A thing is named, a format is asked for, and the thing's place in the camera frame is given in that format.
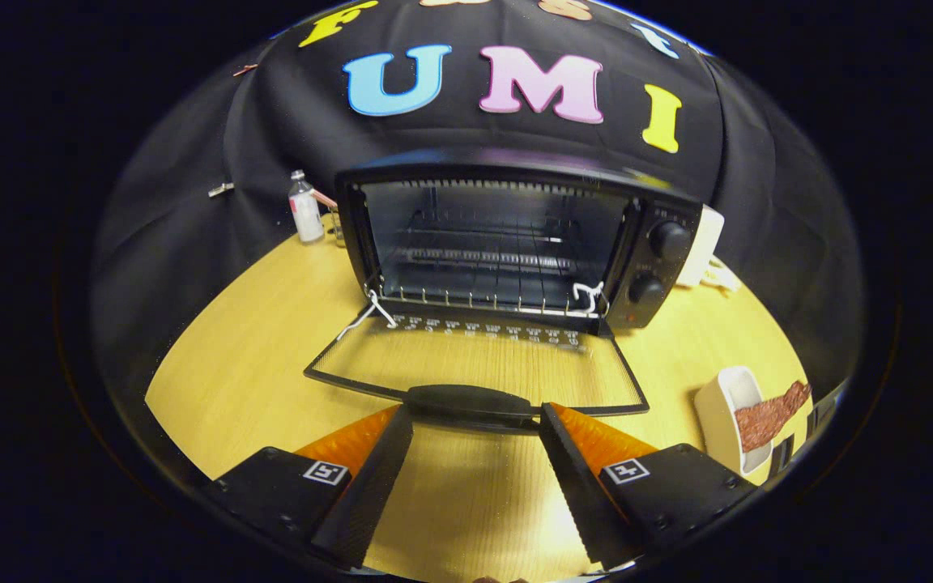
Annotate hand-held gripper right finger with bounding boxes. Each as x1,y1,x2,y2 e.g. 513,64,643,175
538,402,759,572

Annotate white toaster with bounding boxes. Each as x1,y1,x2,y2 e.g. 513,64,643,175
675,205,725,288

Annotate small clear plastic bottle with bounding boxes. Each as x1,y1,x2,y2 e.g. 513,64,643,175
288,169,326,244

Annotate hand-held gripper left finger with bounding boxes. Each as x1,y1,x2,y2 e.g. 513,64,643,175
207,403,415,572

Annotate white rectangular ribbed tray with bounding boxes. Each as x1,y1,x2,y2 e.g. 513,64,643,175
694,365,775,477

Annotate white divided dish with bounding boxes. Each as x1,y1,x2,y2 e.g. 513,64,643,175
701,255,743,294

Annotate black toaster oven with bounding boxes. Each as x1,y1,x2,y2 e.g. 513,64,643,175
303,148,706,434

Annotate reddish brown meat piece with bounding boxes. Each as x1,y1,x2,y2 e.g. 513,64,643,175
735,381,812,453

